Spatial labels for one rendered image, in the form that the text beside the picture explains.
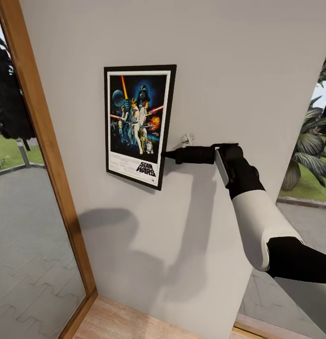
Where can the poster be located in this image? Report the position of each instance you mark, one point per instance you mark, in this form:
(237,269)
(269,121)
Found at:
(138,103)

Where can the door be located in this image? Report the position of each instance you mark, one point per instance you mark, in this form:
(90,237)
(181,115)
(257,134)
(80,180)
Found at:
(46,282)

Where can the fixed window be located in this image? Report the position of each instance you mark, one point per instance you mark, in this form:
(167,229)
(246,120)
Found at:
(266,310)

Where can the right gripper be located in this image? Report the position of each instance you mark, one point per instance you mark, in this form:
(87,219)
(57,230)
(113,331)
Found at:
(188,154)

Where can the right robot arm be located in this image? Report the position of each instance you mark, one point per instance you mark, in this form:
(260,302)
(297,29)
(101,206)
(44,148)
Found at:
(270,243)

